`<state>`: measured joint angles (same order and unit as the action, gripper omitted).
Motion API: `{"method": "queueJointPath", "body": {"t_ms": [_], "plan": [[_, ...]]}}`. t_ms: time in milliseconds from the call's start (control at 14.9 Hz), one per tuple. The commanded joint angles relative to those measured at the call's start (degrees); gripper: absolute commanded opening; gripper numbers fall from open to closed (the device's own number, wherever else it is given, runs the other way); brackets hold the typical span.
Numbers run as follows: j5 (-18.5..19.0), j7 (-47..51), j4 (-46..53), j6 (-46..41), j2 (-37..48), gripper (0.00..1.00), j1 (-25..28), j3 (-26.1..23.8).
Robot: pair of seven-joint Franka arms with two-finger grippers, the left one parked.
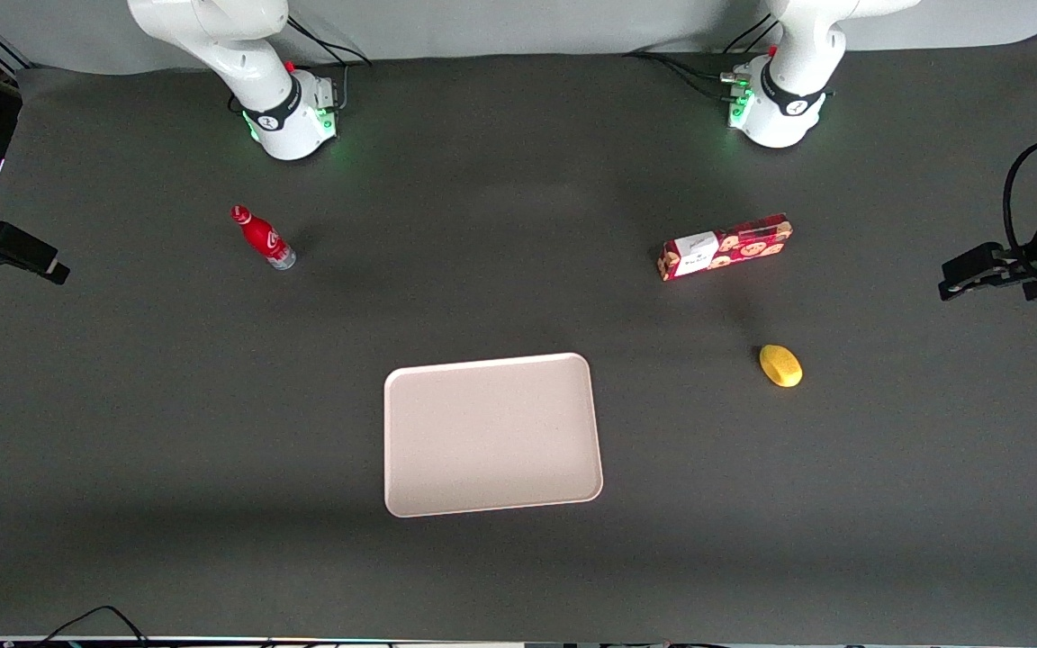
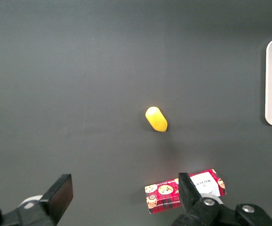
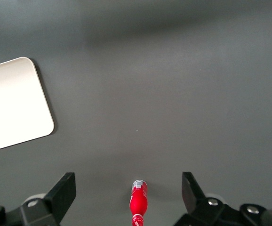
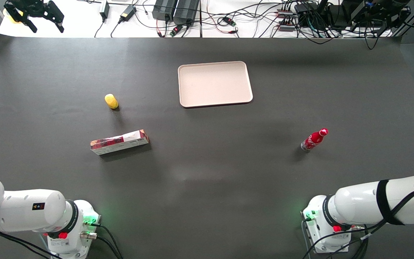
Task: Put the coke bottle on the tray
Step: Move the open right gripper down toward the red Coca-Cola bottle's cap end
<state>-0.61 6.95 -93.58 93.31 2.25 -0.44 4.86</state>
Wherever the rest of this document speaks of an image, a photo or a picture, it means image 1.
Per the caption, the red coke bottle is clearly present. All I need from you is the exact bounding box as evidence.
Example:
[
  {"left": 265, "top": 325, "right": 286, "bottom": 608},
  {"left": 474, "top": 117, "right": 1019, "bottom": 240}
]
[{"left": 230, "top": 205, "right": 297, "bottom": 272}]

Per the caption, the white rectangular tray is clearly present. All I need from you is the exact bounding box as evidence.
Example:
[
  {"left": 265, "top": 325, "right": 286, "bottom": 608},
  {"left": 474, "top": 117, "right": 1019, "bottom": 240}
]
[{"left": 383, "top": 352, "right": 605, "bottom": 519}]

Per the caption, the yellow lemon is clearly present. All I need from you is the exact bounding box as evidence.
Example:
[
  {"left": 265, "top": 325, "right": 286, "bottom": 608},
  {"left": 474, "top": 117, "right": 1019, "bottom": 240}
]
[{"left": 759, "top": 344, "right": 804, "bottom": 389}]

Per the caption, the red cookie box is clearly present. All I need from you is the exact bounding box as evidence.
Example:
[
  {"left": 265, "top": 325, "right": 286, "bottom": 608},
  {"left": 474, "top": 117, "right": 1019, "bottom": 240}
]
[{"left": 657, "top": 212, "right": 794, "bottom": 283}]

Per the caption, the dark grey table mat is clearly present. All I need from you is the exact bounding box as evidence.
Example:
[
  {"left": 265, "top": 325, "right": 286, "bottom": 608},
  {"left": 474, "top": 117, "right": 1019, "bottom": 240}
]
[{"left": 0, "top": 31, "right": 1037, "bottom": 647}]

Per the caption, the black left arm base cable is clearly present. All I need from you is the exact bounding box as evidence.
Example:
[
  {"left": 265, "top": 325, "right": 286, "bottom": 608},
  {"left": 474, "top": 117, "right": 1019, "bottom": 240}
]
[{"left": 625, "top": 13, "right": 782, "bottom": 102}]

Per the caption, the black arm base cable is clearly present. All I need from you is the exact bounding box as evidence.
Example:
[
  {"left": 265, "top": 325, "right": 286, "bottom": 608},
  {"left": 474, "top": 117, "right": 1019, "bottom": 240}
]
[
  {"left": 625, "top": 13, "right": 782, "bottom": 102},
  {"left": 284, "top": 15, "right": 374, "bottom": 68}
]

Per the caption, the black cable at table edge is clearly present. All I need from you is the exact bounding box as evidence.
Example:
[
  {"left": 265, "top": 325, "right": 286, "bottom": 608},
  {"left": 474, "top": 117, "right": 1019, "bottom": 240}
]
[{"left": 35, "top": 605, "right": 152, "bottom": 648}]

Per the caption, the black right arm base cable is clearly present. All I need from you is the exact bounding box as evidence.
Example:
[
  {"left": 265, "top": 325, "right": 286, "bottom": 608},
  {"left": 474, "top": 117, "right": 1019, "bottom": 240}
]
[{"left": 284, "top": 15, "right": 374, "bottom": 68}]

